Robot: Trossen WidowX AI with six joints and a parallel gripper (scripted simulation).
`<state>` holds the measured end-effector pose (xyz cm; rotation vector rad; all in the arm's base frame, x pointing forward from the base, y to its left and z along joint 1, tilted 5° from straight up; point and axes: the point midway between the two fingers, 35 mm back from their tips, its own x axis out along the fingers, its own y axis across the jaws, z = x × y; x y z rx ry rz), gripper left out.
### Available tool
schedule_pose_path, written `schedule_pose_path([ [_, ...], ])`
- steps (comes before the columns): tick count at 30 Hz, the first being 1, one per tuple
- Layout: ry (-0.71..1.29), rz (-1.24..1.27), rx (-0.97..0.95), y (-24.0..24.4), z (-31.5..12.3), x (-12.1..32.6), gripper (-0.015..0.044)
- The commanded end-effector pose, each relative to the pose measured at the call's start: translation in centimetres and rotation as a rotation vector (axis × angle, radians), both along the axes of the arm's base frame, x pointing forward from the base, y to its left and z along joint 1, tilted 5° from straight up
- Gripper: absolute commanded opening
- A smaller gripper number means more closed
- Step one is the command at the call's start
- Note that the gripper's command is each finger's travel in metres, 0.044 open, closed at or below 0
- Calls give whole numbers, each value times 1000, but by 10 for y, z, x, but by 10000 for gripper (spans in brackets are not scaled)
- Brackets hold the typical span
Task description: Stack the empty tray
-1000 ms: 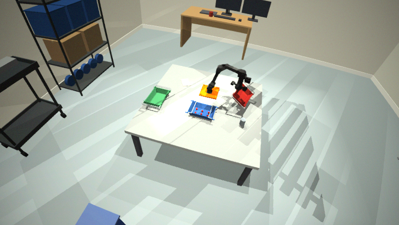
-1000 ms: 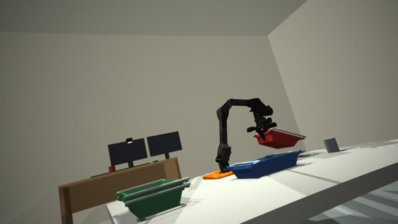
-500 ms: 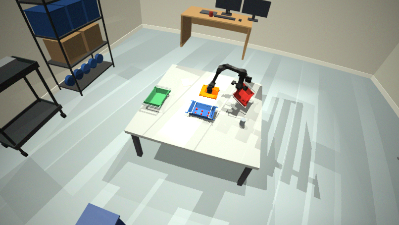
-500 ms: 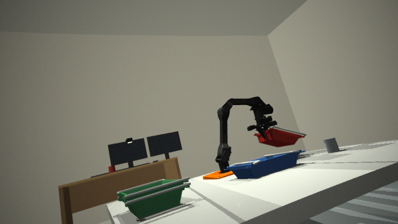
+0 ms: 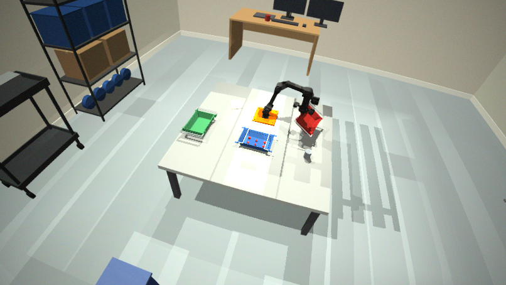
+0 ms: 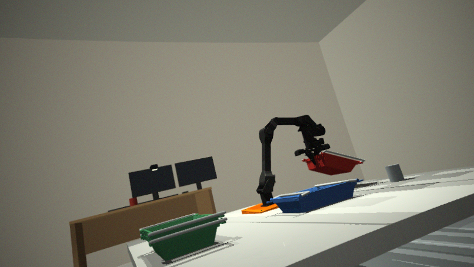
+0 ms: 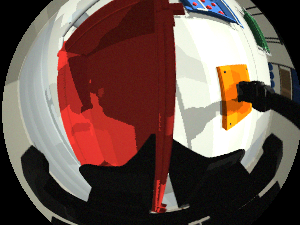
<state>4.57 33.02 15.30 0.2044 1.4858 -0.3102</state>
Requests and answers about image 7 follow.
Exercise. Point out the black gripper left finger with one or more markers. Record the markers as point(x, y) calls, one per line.
point(136, 176)

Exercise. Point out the grey cylinder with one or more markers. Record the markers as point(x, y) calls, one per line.
point(79, 21)

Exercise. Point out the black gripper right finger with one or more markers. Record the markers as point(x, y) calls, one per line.
point(188, 170)

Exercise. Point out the red plastic tray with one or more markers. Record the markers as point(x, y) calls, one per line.
point(116, 84)

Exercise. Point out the blue plastic tray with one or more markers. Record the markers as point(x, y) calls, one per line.
point(214, 10)

